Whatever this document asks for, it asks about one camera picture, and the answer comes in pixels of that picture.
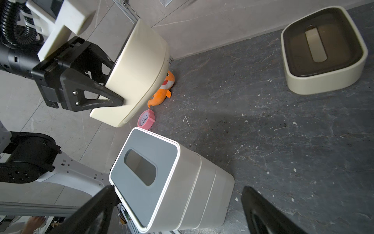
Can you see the orange shark plush toy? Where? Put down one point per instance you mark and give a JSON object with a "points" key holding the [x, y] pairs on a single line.
{"points": [[163, 92]]}

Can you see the white tissue box grey lid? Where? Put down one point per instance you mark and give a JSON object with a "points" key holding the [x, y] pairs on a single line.
{"points": [[154, 177]]}

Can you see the white tissue box grey top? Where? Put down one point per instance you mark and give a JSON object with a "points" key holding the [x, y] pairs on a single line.
{"points": [[197, 213]]}

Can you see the pink alarm clock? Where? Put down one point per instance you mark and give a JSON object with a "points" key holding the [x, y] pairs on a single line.
{"points": [[146, 120]]}

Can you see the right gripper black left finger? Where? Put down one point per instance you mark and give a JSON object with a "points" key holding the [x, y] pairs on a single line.
{"points": [[92, 218]]}

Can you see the person in white shirt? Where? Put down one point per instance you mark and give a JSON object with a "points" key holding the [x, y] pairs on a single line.
{"points": [[31, 225]]}

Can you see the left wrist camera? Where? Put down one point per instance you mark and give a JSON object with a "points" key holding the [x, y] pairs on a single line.
{"points": [[73, 17]]}

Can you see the cream tissue box dark lid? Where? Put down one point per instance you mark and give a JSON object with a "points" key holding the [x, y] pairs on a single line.
{"points": [[138, 73]]}

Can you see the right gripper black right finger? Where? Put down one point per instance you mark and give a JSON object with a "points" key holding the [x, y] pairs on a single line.
{"points": [[263, 217]]}

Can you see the white tissue box wooden lid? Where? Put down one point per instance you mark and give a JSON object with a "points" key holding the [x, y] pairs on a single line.
{"points": [[218, 202]]}

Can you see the cream tissue box brown lid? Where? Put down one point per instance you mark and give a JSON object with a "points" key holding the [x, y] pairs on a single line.
{"points": [[322, 52]]}

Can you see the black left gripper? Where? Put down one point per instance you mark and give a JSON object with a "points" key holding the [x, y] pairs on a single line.
{"points": [[72, 75]]}

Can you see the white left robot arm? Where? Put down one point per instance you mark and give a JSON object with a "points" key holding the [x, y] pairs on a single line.
{"points": [[40, 41]]}

